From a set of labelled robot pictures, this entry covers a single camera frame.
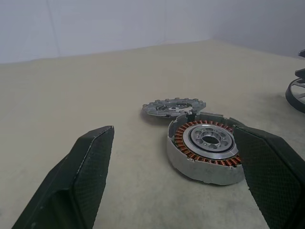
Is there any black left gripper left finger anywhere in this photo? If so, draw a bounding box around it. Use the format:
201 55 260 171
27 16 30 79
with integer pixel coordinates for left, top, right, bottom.
11 125 115 229

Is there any round metal gear part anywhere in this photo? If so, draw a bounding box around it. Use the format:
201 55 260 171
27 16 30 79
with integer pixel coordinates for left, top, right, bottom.
166 112 247 186

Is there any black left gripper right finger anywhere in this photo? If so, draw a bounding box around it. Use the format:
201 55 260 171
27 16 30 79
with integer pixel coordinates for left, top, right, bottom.
232 124 305 229

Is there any black ring part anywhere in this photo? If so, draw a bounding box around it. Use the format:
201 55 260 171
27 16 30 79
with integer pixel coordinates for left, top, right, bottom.
285 77 305 109

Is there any round metal gear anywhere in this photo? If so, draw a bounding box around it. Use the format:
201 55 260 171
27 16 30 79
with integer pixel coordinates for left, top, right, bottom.
142 96 208 119

